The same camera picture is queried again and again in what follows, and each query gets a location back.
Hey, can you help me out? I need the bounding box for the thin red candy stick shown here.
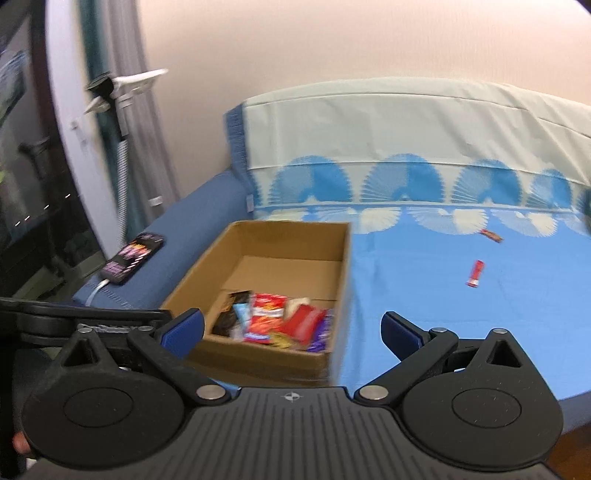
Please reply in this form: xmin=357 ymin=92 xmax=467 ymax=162
xmin=467 ymin=260 xmax=485 ymax=288

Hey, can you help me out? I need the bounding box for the black chocolate bar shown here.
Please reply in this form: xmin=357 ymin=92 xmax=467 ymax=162
xmin=211 ymin=290 xmax=252 ymax=337

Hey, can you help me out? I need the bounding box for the purple chocolate bar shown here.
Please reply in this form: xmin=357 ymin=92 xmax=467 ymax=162
xmin=307 ymin=309 xmax=334 ymax=353

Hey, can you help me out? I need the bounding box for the red wafer bar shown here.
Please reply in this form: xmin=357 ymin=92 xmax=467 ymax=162
xmin=279 ymin=304 xmax=327 ymax=345

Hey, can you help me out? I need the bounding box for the red chips packet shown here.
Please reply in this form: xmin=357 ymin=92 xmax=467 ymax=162
xmin=245 ymin=293 xmax=287 ymax=344

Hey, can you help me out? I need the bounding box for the white blue candy stick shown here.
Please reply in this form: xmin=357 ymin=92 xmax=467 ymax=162
xmin=230 ymin=302 xmax=252 ymax=341

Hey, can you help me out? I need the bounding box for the gold candy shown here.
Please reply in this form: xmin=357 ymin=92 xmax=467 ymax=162
xmin=270 ymin=332 xmax=297 ymax=349

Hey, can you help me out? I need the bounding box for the puffed rice snack packet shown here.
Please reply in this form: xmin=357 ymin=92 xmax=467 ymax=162
xmin=283 ymin=297 xmax=311 ymax=320

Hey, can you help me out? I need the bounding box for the person left hand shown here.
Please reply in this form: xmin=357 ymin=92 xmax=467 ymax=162
xmin=12 ymin=432 xmax=31 ymax=457

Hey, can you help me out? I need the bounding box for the black smartphone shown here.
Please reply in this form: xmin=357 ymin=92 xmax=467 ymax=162
xmin=100 ymin=232 xmax=165 ymax=285

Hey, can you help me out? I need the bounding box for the small brown red candy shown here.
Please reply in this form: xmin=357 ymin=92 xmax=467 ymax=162
xmin=480 ymin=229 xmax=503 ymax=243

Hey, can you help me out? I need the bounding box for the blue sofa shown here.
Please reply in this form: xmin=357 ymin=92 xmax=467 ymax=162
xmin=73 ymin=108 xmax=590 ymax=431

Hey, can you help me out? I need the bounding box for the blue white patterned sheet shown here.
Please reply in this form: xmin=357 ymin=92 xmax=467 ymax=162
xmin=241 ymin=77 xmax=591 ymax=402

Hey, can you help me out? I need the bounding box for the brown cardboard box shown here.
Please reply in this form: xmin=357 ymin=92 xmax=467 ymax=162
xmin=161 ymin=221 xmax=351 ymax=387

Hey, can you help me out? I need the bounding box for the white clip stand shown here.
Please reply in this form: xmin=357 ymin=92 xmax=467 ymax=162
xmin=84 ymin=69 xmax=168 ymax=243

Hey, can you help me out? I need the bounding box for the white charging cable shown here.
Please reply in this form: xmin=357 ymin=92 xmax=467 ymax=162
xmin=84 ymin=279 xmax=112 ymax=307

